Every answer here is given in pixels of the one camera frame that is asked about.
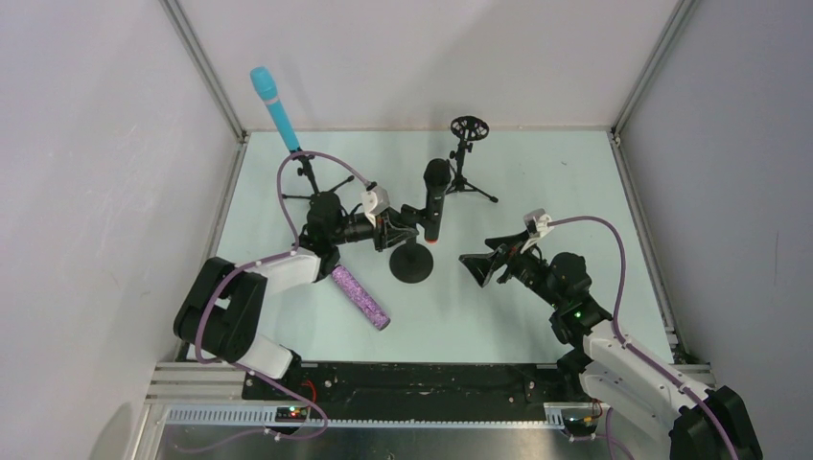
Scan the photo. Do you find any black round base mic stand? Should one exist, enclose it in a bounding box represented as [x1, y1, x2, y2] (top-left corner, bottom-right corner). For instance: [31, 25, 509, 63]
[389, 236, 433, 284]

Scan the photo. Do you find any black microphone orange end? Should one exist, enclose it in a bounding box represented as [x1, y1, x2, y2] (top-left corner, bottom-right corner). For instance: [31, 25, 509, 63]
[422, 158, 452, 243]

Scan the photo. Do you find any small black tripod stand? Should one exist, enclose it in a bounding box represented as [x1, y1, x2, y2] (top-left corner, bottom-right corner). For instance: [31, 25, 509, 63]
[281, 149, 355, 201]

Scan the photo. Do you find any blue microphone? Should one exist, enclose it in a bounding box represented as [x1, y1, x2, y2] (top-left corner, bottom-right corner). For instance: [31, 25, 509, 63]
[249, 66, 301, 151]

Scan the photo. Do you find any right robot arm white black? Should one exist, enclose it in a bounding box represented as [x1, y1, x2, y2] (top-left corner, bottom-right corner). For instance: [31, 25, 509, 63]
[459, 233, 764, 459]

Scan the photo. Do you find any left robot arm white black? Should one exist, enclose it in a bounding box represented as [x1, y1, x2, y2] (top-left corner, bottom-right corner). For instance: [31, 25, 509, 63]
[173, 187, 420, 379]

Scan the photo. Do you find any purple glitter microphone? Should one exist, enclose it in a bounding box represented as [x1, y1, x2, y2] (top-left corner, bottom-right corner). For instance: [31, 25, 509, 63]
[331, 264, 391, 331]

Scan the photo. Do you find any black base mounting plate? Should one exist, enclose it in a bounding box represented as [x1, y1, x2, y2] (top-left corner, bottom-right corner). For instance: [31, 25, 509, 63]
[282, 361, 585, 422]

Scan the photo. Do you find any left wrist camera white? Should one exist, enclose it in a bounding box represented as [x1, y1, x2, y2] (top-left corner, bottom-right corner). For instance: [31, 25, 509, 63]
[360, 182, 390, 229]

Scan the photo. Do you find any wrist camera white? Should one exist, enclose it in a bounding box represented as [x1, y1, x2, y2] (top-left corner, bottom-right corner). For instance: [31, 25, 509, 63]
[523, 208, 553, 240]
[360, 182, 390, 229]

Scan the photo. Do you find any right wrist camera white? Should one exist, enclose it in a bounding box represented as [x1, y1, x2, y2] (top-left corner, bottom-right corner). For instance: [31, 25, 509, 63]
[523, 208, 553, 240]

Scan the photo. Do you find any black tripod shock mount stand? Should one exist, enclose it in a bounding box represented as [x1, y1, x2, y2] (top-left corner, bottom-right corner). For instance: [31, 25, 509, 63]
[444, 115, 500, 204]

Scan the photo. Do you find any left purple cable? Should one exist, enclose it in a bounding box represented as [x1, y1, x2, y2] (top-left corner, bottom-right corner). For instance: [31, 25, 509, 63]
[193, 150, 383, 442]

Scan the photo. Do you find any grey slotted cable duct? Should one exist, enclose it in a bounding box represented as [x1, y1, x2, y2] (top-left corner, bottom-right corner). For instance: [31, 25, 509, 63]
[166, 404, 565, 429]

